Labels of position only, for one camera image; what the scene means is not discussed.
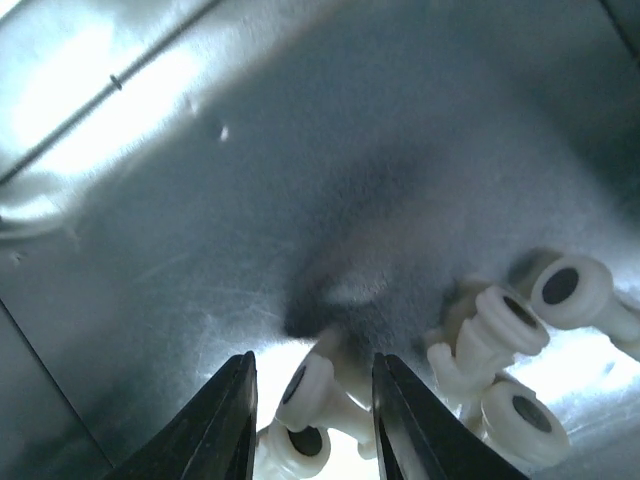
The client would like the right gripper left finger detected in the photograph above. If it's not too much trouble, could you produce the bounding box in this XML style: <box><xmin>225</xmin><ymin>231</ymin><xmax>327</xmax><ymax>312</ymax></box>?
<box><xmin>107</xmin><ymin>351</ymin><xmax>258</xmax><ymax>480</ymax></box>

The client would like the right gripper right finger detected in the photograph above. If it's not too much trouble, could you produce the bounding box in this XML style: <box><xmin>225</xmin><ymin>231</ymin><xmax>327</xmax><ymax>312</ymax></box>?
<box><xmin>372</xmin><ymin>353</ymin><xmax>526</xmax><ymax>480</ymax></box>

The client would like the gold square tin tray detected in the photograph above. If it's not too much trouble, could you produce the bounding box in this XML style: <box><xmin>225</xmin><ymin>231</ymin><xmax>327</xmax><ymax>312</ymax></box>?
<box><xmin>1</xmin><ymin>1</ymin><xmax>639</xmax><ymax>479</ymax></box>

